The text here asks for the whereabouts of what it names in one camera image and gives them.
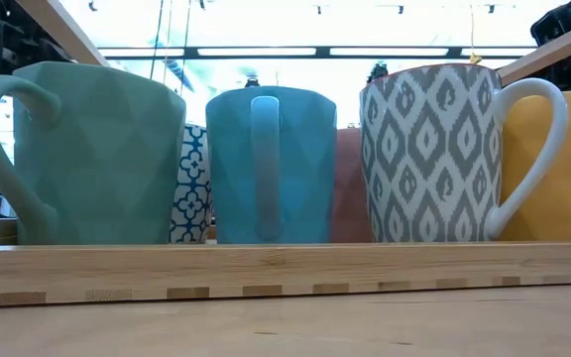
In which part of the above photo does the light blue faceted mug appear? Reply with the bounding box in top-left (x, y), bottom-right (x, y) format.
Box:
top-left (204, 84), bottom-right (339, 245)

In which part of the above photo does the pink mug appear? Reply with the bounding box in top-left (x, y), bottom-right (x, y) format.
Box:
top-left (329, 127), bottom-right (377, 244)

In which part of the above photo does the blue floral white mug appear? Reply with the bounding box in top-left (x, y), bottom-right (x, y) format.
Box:
top-left (169, 123), bottom-right (213, 244)

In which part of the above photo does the grey ikat pattern mug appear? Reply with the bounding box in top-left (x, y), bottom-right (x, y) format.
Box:
top-left (358, 62), bottom-right (569, 244)

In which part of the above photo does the green faceted mug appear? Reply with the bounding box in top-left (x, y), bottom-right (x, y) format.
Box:
top-left (0, 59), bottom-right (187, 246)

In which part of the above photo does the yellow faceted mug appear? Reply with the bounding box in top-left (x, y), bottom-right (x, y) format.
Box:
top-left (496, 88), bottom-right (571, 243)

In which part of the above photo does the wooden slatted tray with handles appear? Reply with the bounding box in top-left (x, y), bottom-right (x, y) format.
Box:
top-left (0, 0), bottom-right (571, 308)

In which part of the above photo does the black overhead frame beam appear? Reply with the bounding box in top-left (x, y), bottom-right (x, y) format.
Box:
top-left (97, 46), bottom-right (539, 60)

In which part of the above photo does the black overhead camera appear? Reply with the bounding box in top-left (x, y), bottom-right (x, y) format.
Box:
top-left (367, 61), bottom-right (391, 84)

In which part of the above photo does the thin dark hanging cable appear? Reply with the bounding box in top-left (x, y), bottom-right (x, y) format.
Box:
top-left (149, 0), bottom-right (166, 80)

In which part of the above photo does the yellow hanging cord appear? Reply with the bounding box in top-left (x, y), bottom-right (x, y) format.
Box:
top-left (466, 0), bottom-right (484, 65)

